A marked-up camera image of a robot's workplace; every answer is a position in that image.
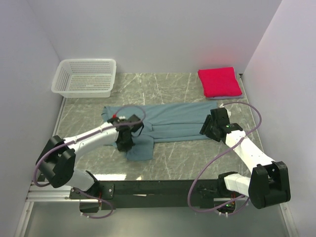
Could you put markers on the folded red t shirt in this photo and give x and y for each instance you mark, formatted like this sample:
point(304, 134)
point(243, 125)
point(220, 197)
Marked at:
point(220, 82)

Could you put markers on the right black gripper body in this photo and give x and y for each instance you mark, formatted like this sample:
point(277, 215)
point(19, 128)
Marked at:
point(208, 128)

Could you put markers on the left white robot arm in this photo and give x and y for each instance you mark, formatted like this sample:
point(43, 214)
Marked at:
point(58, 159)

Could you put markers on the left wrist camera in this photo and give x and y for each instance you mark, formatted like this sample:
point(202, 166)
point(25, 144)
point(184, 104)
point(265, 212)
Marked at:
point(118, 116)

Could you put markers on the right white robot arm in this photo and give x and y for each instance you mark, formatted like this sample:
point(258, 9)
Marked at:
point(269, 181)

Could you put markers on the aluminium frame rail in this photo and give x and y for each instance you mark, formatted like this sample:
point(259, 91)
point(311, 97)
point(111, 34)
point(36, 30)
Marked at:
point(67, 193)

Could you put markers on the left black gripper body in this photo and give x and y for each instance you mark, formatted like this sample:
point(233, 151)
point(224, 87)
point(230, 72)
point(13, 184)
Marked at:
point(123, 145)

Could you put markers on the folded lavender t shirt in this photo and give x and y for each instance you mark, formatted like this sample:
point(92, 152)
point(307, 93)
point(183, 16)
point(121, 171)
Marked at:
point(224, 97)

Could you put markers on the black base crossbar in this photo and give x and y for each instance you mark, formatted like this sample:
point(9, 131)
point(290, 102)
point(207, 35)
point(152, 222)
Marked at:
point(164, 193)

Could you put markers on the blue-grey t shirt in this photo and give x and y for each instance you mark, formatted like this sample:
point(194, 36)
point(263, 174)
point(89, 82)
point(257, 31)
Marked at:
point(163, 123)

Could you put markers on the white perforated plastic basket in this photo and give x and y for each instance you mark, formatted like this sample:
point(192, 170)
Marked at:
point(85, 78)

